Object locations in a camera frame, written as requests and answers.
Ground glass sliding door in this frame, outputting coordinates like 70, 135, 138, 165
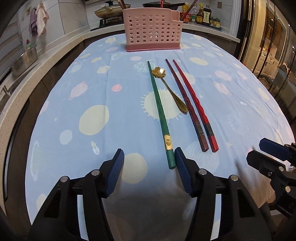
236, 0, 296, 112

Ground small seasoning jars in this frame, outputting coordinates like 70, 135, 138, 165
210, 17, 222, 29

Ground green chopstick with gold band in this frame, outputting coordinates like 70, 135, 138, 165
147, 61, 176, 169

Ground beige wok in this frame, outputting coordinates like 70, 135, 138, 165
94, 7, 125, 19

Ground black wok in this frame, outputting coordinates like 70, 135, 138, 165
142, 0, 188, 10

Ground green dish soap bottle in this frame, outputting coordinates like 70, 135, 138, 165
25, 38, 37, 50

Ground blue printed tablecloth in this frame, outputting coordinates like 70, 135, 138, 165
24, 31, 295, 241

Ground black gas stove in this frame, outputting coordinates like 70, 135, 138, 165
90, 17, 126, 32

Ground dark red chopstick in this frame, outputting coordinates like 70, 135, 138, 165
165, 59, 209, 152
182, 0, 199, 21

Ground beige lidded pan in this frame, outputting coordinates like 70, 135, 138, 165
95, 1, 123, 14

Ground dark sauce bottle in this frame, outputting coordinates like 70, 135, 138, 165
203, 8, 211, 26

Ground purple hanging towel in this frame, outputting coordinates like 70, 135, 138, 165
29, 8, 38, 37

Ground gold flower spoon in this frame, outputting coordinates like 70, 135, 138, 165
151, 67, 189, 114

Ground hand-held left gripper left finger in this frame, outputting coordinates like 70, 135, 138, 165
27, 148, 125, 241

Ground stainless steel bowl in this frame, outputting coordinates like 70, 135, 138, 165
10, 45, 38, 77

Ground soy sauce bottle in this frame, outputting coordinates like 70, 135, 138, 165
196, 3, 204, 24

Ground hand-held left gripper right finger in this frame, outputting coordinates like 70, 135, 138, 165
174, 147, 271, 241

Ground white hanging towel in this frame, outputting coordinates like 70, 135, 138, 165
35, 2, 49, 37

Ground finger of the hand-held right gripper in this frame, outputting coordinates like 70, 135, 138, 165
246, 150, 296, 219
258, 138, 296, 162

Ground pink perforated utensil holder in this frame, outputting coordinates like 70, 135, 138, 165
122, 8, 181, 52

